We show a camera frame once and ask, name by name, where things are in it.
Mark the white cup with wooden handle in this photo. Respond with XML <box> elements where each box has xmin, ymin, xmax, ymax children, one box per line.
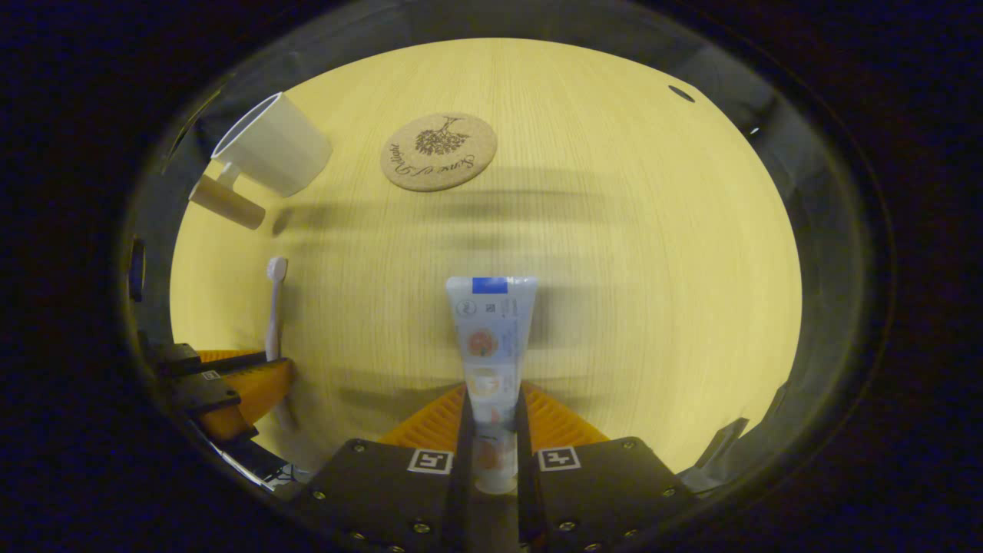
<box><xmin>188</xmin><ymin>92</ymin><xmax>333</xmax><ymax>230</ymax></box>

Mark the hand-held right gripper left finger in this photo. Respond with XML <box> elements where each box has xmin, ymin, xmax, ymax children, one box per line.
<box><xmin>296</xmin><ymin>384</ymin><xmax>475</xmax><ymax>553</ymax></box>

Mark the white toothpaste tube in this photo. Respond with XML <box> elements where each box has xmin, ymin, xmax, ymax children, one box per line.
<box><xmin>446</xmin><ymin>276</ymin><xmax>538</xmax><ymax>495</ymax></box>

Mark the round cork coaster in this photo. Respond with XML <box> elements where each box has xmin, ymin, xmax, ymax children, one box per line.
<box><xmin>380</xmin><ymin>113</ymin><xmax>498</xmax><ymax>193</ymax></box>

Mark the white toothbrush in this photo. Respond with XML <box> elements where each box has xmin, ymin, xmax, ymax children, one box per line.
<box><xmin>264</xmin><ymin>257</ymin><xmax>299</xmax><ymax>432</ymax></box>

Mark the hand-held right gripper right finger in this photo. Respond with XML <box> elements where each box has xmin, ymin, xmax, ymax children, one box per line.
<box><xmin>513</xmin><ymin>382</ymin><xmax>700</xmax><ymax>553</ymax></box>

